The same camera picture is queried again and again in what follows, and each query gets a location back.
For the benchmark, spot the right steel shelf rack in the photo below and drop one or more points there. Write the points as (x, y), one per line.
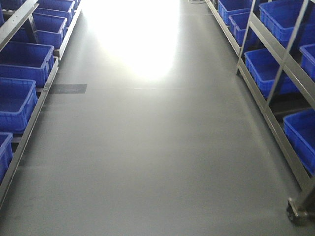
(293, 91)

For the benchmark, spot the steel shelf rack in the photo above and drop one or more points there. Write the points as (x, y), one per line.
(34, 35)
(293, 91)

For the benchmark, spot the left steel shelf rack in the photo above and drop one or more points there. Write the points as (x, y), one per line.
(34, 35)

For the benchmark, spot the blue plastic bin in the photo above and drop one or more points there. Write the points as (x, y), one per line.
(263, 68)
(300, 131)
(232, 7)
(60, 8)
(50, 30)
(237, 26)
(27, 61)
(17, 101)
(6, 154)
(280, 17)

